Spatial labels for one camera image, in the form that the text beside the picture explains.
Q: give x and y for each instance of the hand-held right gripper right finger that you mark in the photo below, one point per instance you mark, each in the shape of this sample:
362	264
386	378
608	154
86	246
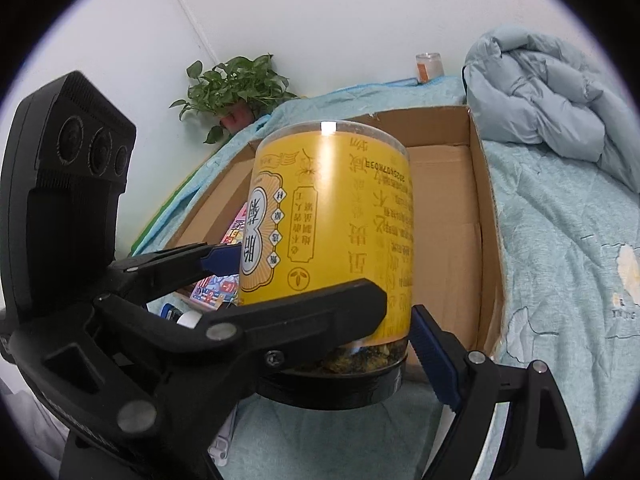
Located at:
435	365

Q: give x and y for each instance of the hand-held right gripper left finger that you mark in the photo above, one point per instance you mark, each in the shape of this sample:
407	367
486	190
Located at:
190	440

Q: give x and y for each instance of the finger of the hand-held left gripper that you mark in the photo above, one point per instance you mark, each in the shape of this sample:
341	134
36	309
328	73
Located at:
220	260
300	320

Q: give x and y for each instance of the colourful board game box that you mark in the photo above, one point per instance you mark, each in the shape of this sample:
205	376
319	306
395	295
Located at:
215	290

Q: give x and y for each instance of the yellow jar with black lid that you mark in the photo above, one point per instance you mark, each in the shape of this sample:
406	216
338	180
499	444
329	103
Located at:
340	210

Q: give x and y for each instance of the brown cardboard box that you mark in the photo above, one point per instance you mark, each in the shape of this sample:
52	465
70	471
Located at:
445	210

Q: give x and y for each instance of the blue and white small object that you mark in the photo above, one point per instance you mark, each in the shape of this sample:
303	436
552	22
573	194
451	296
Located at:
190	319

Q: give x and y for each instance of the green sheet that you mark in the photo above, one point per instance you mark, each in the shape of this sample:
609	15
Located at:
150	227

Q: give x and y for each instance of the teal bedspread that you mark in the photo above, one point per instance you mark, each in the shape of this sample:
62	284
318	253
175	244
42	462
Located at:
550	260

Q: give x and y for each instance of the small potted green plant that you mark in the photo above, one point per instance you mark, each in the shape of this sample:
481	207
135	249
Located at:
235	85

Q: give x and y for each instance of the small glass jar orange label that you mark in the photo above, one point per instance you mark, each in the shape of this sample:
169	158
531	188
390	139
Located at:
429	67

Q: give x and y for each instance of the light blue down jacket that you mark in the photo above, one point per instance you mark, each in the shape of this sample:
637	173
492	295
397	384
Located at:
540	95

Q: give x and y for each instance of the white wall conduit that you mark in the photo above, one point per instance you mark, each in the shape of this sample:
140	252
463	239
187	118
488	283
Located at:
195	15

